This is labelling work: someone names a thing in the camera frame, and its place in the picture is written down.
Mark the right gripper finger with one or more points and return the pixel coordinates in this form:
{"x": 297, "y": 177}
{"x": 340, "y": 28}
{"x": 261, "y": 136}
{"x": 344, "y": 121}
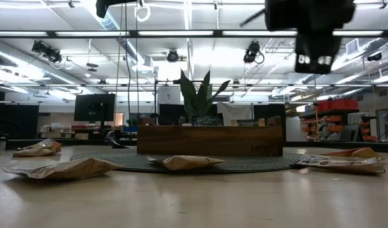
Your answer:
{"x": 252, "y": 18}

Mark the wooden tea box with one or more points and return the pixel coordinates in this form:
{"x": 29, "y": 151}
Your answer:
{"x": 209, "y": 141}

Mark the tan tea packet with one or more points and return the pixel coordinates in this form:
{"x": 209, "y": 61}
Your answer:
{"x": 46, "y": 144}
{"x": 33, "y": 153}
{"x": 185, "y": 162}
{"x": 70, "y": 169}

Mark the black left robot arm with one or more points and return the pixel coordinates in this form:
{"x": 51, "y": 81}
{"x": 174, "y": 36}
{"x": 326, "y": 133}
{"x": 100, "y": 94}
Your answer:
{"x": 108, "y": 3}

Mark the overhead rig light beam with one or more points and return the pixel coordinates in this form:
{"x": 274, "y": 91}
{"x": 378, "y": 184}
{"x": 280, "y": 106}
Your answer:
{"x": 217, "y": 33}

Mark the black ceiling device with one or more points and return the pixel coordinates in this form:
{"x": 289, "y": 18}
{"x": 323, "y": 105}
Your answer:
{"x": 374, "y": 57}

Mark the red storage bins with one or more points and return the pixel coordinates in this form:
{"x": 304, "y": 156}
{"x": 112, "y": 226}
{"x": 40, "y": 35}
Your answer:
{"x": 339, "y": 105}

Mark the black partition panel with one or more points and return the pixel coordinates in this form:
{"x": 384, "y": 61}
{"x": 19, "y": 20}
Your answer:
{"x": 277, "y": 109}
{"x": 15, "y": 122}

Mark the green snake plant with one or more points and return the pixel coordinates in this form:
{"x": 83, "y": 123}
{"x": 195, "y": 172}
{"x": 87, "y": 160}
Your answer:
{"x": 197, "y": 101}

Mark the storage shelf with parts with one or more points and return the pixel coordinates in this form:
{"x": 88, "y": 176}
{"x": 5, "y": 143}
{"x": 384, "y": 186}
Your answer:
{"x": 334, "y": 128}

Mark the white board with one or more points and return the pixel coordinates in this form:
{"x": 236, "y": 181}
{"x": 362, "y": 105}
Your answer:
{"x": 293, "y": 130}

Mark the white box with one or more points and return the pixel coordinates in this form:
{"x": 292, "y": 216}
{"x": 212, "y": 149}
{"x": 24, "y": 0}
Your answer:
{"x": 169, "y": 95}

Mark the white plant pot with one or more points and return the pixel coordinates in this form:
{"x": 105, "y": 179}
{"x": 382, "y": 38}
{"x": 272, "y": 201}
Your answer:
{"x": 186, "y": 124}

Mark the black monitor on stand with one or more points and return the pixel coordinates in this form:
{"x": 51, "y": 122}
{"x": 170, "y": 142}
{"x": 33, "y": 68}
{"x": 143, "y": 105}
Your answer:
{"x": 94, "y": 107}

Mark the round grey woven mat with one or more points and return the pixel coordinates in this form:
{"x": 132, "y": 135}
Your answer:
{"x": 133, "y": 163}

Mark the workbench with boxes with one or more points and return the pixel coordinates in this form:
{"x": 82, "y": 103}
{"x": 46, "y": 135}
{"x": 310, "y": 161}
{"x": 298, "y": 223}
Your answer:
{"x": 59, "y": 128}

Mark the black ceiling camera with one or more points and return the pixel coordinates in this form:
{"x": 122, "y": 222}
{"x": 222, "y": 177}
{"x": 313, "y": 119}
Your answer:
{"x": 251, "y": 52}

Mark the round black overhead camera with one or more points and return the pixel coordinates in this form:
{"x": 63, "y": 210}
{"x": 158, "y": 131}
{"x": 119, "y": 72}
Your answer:
{"x": 172, "y": 56}

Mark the black aluminium table frame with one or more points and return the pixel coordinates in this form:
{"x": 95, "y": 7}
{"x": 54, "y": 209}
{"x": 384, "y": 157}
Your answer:
{"x": 339, "y": 145}

